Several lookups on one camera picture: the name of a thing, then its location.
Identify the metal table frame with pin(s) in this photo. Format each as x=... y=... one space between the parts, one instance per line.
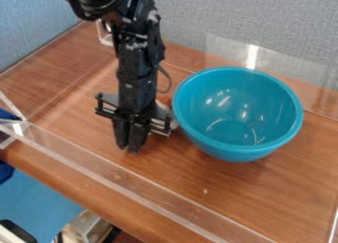
x=88 y=228

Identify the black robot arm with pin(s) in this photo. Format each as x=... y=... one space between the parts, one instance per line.
x=132 y=22

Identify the black white object bottom left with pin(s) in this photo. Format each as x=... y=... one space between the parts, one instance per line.
x=14 y=234

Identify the clear acrylic front barrier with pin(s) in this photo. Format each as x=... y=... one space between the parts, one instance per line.
x=146 y=209

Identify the clear acrylic back barrier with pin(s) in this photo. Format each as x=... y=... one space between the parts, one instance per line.
x=312 y=79

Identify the clear acrylic barrier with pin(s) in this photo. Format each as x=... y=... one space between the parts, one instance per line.
x=146 y=209
x=312 y=79

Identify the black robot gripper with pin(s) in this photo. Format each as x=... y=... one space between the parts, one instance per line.
x=135 y=112

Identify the white toy mushroom brown cap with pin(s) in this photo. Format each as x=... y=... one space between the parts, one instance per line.
x=174 y=124

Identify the clear acrylic corner bracket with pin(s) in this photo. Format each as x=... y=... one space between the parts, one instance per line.
x=103 y=35

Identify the blue plastic bowl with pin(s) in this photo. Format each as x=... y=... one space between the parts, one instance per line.
x=239 y=113

